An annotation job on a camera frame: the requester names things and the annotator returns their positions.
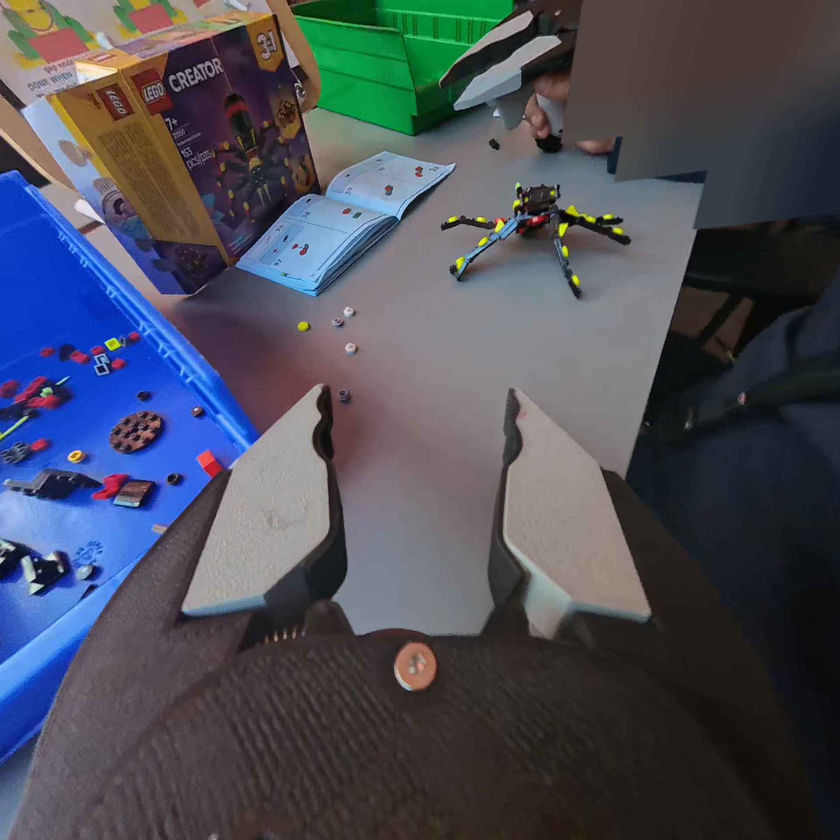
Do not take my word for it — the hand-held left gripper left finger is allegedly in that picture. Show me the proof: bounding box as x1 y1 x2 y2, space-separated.
179 384 349 618

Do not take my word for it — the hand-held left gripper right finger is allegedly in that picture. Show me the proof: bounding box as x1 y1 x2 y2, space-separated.
487 387 653 637

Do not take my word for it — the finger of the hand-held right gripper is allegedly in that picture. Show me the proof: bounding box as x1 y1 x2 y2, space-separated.
437 10 543 88
451 35 565 131

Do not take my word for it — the black and yellow lego spider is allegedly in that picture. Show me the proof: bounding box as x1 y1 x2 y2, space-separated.
441 182 632 299

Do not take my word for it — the pile of loose lego pieces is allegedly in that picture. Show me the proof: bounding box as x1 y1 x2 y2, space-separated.
0 331 227 601

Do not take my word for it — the lego instruction booklet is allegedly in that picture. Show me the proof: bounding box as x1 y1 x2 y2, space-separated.
235 151 457 298

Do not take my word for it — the yellow lego set box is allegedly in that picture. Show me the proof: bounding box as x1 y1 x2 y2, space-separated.
47 12 322 271

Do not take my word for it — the person's right hand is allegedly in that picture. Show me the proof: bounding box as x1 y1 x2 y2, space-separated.
523 70 616 156

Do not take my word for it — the green plastic bin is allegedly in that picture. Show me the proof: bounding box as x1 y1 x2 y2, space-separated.
289 0 526 137

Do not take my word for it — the blue plastic bin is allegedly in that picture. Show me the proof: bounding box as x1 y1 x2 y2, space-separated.
0 169 260 765

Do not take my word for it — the white printed instruction poster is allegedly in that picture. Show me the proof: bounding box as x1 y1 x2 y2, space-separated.
0 0 277 106

